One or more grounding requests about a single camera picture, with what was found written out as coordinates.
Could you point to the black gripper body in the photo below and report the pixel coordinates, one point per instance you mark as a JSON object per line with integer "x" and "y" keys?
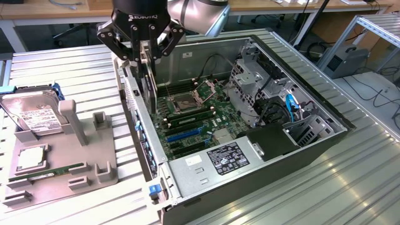
{"x": 141, "y": 14}

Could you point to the graphics card with metal bracket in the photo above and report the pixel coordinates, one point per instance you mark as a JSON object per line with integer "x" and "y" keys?
{"x": 151, "y": 89}

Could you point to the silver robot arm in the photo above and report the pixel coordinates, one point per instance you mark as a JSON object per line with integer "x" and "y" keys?
{"x": 201, "y": 14}

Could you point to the black office chair base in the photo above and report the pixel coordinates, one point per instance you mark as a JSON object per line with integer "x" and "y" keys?
{"x": 259, "y": 17}
{"x": 85, "y": 27}

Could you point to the open black PC case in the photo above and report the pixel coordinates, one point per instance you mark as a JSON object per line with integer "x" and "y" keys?
{"x": 194, "y": 65}

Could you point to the black RAM slot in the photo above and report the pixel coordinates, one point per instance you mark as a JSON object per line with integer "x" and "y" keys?
{"x": 175, "y": 84}
{"x": 178, "y": 90}
{"x": 187, "y": 112}

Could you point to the thin metal locking lever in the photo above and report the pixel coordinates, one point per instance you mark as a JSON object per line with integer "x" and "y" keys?
{"x": 169, "y": 90}

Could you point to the metal socket cover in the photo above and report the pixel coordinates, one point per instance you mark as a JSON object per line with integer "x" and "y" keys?
{"x": 197, "y": 95}

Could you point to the blue plastic disk carrier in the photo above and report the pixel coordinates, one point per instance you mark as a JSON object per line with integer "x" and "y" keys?
{"x": 58, "y": 91}

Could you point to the CPU socket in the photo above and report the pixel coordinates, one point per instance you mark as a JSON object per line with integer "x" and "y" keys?
{"x": 183, "y": 103}

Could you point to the silver metal disk bay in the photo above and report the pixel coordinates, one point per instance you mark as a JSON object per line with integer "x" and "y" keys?
{"x": 247, "y": 77}

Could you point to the green motherboard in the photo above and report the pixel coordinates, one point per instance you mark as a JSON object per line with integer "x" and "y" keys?
{"x": 219, "y": 110}

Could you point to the RAM stick with white label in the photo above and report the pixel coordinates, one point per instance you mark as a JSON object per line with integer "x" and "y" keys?
{"x": 191, "y": 120}

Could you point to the long black expansion slot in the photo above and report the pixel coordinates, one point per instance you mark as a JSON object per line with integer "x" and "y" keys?
{"x": 183, "y": 130}
{"x": 191, "y": 151}
{"x": 187, "y": 145}

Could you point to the silver hard disk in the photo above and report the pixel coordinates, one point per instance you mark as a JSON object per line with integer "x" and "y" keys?
{"x": 34, "y": 114}

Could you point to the blue expansion slot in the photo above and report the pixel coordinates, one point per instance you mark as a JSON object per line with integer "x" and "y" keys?
{"x": 185, "y": 136}

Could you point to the small silver chipset heatsink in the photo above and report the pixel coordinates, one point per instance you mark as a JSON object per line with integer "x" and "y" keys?
{"x": 223, "y": 136}

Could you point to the grey plastic parts rack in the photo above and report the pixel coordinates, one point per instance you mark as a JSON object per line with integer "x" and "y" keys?
{"x": 63, "y": 150}

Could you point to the black plastic fan shroud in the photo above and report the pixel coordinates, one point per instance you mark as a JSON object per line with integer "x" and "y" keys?
{"x": 269, "y": 143}

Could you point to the silver CPU chip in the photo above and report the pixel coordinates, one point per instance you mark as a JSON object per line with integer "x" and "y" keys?
{"x": 31, "y": 158}

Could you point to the silver power supply unit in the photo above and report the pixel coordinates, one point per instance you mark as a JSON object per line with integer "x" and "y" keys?
{"x": 194, "y": 173}

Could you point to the perforated silver disk bay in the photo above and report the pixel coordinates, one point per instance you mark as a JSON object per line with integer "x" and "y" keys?
{"x": 307, "y": 136}

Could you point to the green RAM stick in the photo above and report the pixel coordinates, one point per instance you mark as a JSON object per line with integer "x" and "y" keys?
{"x": 47, "y": 174}

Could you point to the blue case latch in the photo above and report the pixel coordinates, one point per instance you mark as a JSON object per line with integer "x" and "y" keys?
{"x": 155, "y": 189}

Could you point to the wooden desk white frame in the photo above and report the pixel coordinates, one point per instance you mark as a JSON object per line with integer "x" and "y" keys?
{"x": 266, "y": 5}
{"x": 31, "y": 11}

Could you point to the aluminium profile frame table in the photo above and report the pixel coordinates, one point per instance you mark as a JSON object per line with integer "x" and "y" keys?
{"x": 375, "y": 25}

